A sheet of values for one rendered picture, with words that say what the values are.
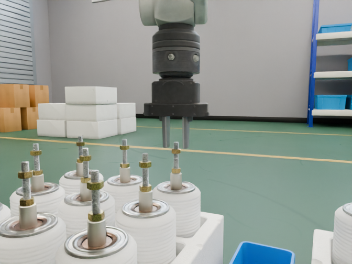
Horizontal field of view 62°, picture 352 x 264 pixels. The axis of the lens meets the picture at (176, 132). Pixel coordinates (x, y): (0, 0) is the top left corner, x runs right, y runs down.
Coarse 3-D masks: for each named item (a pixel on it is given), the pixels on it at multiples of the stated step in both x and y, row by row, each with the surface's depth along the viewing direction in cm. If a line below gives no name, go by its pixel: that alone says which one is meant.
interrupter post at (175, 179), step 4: (180, 172) 57; (172, 176) 56; (176, 176) 56; (180, 176) 56; (172, 180) 56; (176, 180) 56; (180, 180) 56; (172, 184) 56; (176, 184) 56; (180, 184) 56; (172, 188) 56; (176, 188) 56; (180, 188) 56
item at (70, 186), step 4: (100, 176) 66; (60, 180) 64; (64, 180) 63; (68, 180) 63; (72, 180) 63; (76, 180) 63; (80, 180) 63; (60, 184) 64; (64, 184) 63; (68, 184) 62; (72, 184) 62; (76, 184) 62; (64, 188) 63; (68, 188) 62; (72, 188) 62; (76, 188) 62; (68, 192) 62; (72, 192) 62
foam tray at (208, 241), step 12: (204, 216) 61; (216, 216) 61; (204, 228) 55; (216, 228) 57; (180, 240) 51; (192, 240) 51; (204, 240) 51; (216, 240) 57; (180, 252) 47; (192, 252) 47; (204, 252) 50; (216, 252) 57
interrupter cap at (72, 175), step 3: (72, 171) 68; (75, 171) 68; (90, 171) 68; (66, 174) 66; (69, 174) 66; (72, 174) 66; (75, 174) 67; (90, 174) 66; (66, 177) 64; (69, 177) 63; (72, 177) 63; (75, 177) 64; (78, 177) 64
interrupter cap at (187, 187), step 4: (160, 184) 58; (164, 184) 58; (168, 184) 58; (184, 184) 58; (188, 184) 58; (192, 184) 58; (160, 188) 56; (164, 188) 56; (168, 188) 57; (184, 188) 57; (188, 188) 56; (192, 188) 56; (164, 192) 54; (168, 192) 53; (172, 192) 53; (176, 192) 53; (180, 192) 53; (184, 192) 54; (188, 192) 54
